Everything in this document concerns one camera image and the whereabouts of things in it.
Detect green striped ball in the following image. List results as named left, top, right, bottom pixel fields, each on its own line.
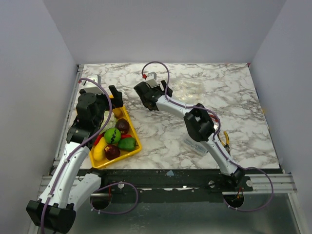
left=104, top=127, right=121, bottom=144

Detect clear zip top bag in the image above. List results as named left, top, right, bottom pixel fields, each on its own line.
left=169, top=78, right=205, bottom=104

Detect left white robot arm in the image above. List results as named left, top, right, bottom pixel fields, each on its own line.
left=26, top=85, right=123, bottom=234

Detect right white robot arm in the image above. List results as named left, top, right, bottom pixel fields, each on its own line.
left=134, top=81, right=245, bottom=191

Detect dark red apple rear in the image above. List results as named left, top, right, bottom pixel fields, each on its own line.
left=115, top=118, right=130, bottom=135

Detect dark red apple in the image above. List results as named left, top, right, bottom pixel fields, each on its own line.
left=104, top=144, right=120, bottom=160
left=115, top=118, right=130, bottom=135

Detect red chili pepper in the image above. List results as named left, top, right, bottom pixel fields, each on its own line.
left=94, top=133, right=132, bottom=146

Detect green bell pepper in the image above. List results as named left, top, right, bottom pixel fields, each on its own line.
left=118, top=137, right=137, bottom=152

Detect dark red apple front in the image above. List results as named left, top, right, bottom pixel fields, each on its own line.
left=104, top=144, right=120, bottom=160

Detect yellow plastic tray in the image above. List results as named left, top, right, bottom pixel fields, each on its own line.
left=89, top=104, right=142, bottom=168

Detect clear plastic parts box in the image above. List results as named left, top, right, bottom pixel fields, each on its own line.
left=182, top=137, right=208, bottom=156

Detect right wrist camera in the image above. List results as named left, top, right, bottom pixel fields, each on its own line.
left=143, top=72, right=161, bottom=90

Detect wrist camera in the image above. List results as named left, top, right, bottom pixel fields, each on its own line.
left=80, top=75, right=102, bottom=95
left=143, top=72, right=161, bottom=90

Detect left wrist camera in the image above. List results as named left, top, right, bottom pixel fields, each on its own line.
left=80, top=75, right=102, bottom=95

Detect yellow handled pliers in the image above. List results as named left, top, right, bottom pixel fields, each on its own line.
left=219, top=131, right=231, bottom=154

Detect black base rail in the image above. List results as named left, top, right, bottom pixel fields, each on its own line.
left=50, top=168, right=285, bottom=203

